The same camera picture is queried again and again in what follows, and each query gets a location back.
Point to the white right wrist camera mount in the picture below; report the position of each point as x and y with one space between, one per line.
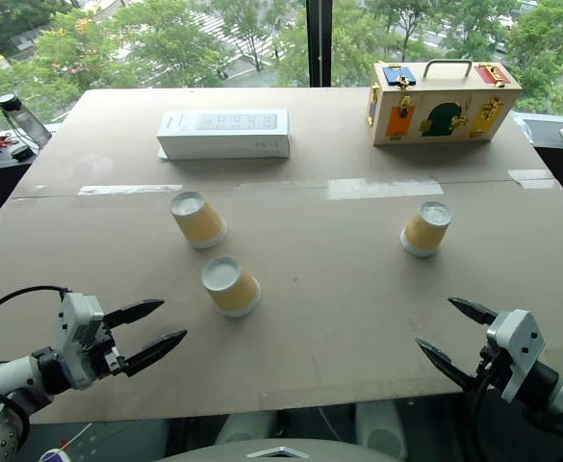
519 349

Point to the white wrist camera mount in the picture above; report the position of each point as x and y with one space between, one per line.
519 349
76 332

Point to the silver robot torso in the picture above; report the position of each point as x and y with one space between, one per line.
276 450

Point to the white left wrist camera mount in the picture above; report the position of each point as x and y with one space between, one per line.
76 332

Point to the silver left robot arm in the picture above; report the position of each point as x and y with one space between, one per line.
2 380

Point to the black window frame post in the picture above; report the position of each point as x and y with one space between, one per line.
320 41

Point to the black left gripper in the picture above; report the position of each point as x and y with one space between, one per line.
104 353

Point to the clear water bottle black cap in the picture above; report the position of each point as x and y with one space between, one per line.
23 122

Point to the wooden lock latch box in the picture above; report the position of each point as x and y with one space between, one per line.
440 108

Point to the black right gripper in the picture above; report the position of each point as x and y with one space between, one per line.
494 368

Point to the yellow paper cup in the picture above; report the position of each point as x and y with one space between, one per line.
425 228
197 219
230 286

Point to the white rectangular cardboard box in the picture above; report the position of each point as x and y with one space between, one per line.
225 132

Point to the clear tape strip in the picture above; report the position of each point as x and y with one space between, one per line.
531 179
127 189
384 188

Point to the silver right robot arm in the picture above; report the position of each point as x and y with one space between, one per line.
557 390

